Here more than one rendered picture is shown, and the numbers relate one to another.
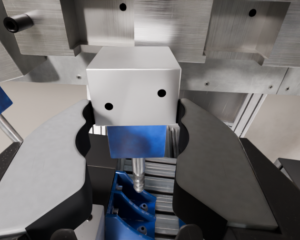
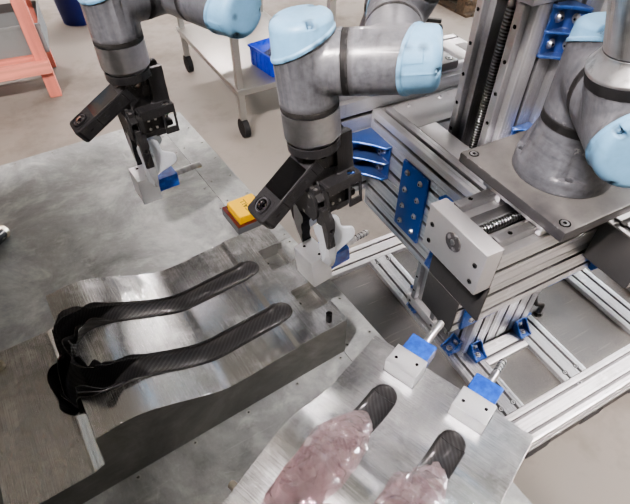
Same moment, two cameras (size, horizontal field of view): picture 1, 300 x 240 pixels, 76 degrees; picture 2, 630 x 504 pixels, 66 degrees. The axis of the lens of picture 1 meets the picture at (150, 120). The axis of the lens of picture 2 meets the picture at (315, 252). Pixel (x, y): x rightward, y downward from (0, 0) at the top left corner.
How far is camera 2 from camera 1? 0.68 m
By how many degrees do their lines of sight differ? 37
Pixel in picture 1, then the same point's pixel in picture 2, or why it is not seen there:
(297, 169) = not seen: hidden behind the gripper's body
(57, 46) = (330, 307)
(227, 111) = (362, 278)
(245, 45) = (279, 256)
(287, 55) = (271, 239)
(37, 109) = not seen: outside the picture
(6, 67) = (377, 344)
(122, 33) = (310, 299)
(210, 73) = not seen: hidden behind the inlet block
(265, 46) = (274, 248)
